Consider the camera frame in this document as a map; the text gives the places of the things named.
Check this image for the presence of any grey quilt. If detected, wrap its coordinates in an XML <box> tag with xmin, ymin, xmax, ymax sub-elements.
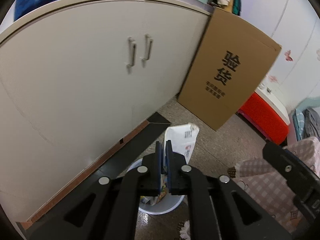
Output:
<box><xmin>302</xmin><ymin>108</ymin><xmax>320</xmax><ymax>138</ymax></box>

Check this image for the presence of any red and white storage box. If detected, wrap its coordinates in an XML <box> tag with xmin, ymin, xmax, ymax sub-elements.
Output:
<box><xmin>236</xmin><ymin>84</ymin><xmax>290</xmax><ymax>145</ymax></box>

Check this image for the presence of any plaid pillow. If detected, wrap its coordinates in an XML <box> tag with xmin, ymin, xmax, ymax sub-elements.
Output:
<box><xmin>292</xmin><ymin>109</ymin><xmax>307</xmax><ymax>140</ymax></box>

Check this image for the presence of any blue plastic bin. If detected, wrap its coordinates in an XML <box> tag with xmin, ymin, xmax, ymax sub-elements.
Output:
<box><xmin>126</xmin><ymin>164</ymin><xmax>187</xmax><ymax>214</ymax></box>

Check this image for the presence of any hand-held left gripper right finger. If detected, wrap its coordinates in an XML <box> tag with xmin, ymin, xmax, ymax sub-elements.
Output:
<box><xmin>166</xmin><ymin>140</ymin><xmax>292</xmax><ymax>240</ymax></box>

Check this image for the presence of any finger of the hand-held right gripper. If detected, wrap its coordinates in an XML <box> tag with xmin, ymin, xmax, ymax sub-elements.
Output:
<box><xmin>262</xmin><ymin>143</ymin><xmax>317</xmax><ymax>197</ymax></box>

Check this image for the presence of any white wardrobe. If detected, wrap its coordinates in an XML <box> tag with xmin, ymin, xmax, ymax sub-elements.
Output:
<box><xmin>240</xmin><ymin>0</ymin><xmax>320</xmax><ymax>110</ymax></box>

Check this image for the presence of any blue plastic package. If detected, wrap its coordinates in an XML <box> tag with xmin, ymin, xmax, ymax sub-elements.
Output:
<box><xmin>14</xmin><ymin>0</ymin><xmax>80</xmax><ymax>22</ymax></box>

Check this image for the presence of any white low cabinet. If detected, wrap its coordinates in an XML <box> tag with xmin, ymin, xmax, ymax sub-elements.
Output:
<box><xmin>0</xmin><ymin>0</ymin><xmax>215</xmax><ymax>230</ymax></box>

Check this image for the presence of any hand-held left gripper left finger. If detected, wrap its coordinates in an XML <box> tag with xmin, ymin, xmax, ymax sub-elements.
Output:
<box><xmin>31</xmin><ymin>141</ymin><xmax>163</xmax><ymax>240</ymax></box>

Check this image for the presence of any black floor board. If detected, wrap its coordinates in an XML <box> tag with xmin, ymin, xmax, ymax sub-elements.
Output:
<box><xmin>99</xmin><ymin>112</ymin><xmax>171</xmax><ymax>179</ymax></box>

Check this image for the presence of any pink checked tablecloth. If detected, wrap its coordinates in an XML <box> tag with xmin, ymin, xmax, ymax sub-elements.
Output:
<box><xmin>176</xmin><ymin>137</ymin><xmax>320</xmax><ymax>240</ymax></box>

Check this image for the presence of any white paper wrapper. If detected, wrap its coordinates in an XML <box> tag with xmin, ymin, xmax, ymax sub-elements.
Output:
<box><xmin>164</xmin><ymin>123</ymin><xmax>200</xmax><ymax>174</ymax></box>

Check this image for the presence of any large cardboard box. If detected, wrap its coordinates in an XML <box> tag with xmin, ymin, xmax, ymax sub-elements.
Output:
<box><xmin>177</xmin><ymin>7</ymin><xmax>282</xmax><ymax>131</ymax></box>

